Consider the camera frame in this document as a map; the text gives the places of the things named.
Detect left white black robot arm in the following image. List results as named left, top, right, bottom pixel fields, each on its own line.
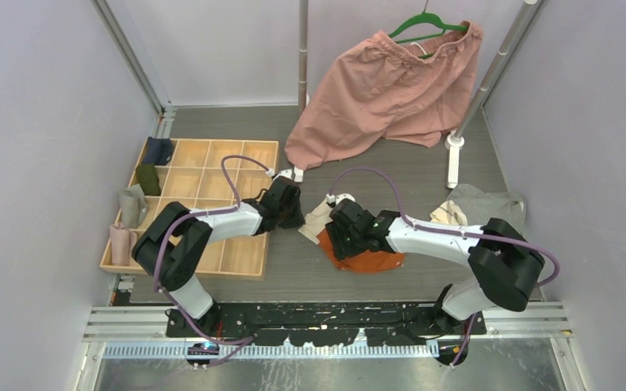
left=130, top=177, right=304, bottom=336

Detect pink rolled underwear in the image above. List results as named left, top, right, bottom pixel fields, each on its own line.
left=109, top=222, right=138, bottom=266

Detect wrist white camera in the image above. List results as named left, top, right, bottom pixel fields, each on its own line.
left=273, top=167, right=304, bottom=183
left=325, top=193, right=355, bottom=208

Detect orange white underwear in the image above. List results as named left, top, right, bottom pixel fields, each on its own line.
left=298, top=201, right=405, bottom=274

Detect left aluminium frame post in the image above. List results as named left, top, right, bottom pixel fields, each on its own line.
left=91, top=0, right=176, bottom=138

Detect pink shorts on hanger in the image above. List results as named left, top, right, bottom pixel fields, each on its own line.
left=284, top=20, right=483, bottom=171

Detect centre metal rack pole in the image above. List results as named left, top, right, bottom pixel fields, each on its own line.
left=298, top=0, right=309, bottom=114

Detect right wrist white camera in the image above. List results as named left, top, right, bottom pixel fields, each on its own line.
left=325, top=193, right=355, bottom=208

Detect beige underwear on table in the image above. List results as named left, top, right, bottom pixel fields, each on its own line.
left=430, top=200, right=468, bottom=226

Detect slotted aluminium cable duct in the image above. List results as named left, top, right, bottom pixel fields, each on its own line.
left=103, top=340, right=439, bottom=360

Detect green clothes hanger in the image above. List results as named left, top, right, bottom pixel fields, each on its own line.
left=388, top=0, right=469, bottom=47

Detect right metal rack pole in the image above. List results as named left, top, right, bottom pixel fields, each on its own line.
left=444, top=0, right=544, bottom=189

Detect navy rolled underwear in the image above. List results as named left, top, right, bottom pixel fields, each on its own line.
left=141, top=137, right=174, bottom=166

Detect wooden compartment tray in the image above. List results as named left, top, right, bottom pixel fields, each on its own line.
left=99, top=137, right=280, bottom=281

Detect grey rolled underwear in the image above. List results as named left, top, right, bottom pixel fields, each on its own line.
left=118, top=184, right=148, bottom=229

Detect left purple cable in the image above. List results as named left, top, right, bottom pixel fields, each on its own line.
left=152, top=155, right=276, bottom=368

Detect grey underwear on table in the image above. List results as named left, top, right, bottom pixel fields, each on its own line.
left=446, top=183, right=527, bottom=234

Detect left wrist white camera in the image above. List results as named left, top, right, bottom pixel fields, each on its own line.
left=273, top=167, right=304, bottom=183

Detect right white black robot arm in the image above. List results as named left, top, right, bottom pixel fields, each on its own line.
left=325, top=198, right=544, bottom=333

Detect dark green rolled underwear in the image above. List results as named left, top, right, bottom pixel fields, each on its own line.
left=135, top=164, right=161, bottom=196

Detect metal rack pole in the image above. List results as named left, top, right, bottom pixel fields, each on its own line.
left=298, top=0, right=309, bottom=114
left=444, top=0, right=544, bottom=189

